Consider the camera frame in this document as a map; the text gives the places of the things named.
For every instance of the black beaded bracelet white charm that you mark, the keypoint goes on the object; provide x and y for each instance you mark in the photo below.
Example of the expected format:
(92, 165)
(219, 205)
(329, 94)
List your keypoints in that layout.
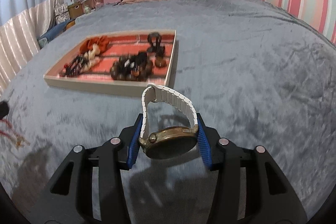
(131, 63)

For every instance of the cream scrunchie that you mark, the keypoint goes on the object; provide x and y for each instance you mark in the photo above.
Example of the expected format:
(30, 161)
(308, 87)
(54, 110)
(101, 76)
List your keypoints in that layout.
(91, 58)

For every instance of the brown storage box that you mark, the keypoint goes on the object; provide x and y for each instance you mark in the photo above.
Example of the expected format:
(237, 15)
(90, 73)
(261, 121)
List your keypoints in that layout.
(75, 10)

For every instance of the blue folded cloth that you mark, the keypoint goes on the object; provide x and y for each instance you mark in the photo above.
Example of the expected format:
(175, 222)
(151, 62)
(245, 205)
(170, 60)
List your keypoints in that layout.
(55, 31)

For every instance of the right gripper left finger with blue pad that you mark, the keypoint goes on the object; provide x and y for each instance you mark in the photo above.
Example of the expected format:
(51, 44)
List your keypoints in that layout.
(67, 197)

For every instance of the white strap gold watch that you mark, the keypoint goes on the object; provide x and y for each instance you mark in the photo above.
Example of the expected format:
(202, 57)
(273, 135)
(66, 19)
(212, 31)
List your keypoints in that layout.
(172, 141)

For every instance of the grey plush bed blanket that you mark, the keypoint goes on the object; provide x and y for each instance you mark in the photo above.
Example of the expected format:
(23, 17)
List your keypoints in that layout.
(255, 73)

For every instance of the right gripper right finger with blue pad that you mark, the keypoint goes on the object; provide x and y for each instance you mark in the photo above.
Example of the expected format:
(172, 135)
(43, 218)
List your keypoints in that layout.
(251, 187)

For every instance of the white tray red lining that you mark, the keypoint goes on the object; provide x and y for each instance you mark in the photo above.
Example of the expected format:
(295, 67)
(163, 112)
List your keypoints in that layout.
(100, 79)

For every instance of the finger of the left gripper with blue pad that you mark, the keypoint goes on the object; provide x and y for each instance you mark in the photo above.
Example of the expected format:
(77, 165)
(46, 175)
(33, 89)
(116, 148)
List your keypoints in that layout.
(4, 109)

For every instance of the white striped curtain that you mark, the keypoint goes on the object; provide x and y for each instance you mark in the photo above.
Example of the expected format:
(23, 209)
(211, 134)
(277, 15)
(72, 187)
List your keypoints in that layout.
(19, 38)

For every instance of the orange scrunchie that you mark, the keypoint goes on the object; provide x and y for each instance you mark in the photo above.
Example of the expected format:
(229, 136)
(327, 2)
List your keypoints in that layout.
(100, 41)

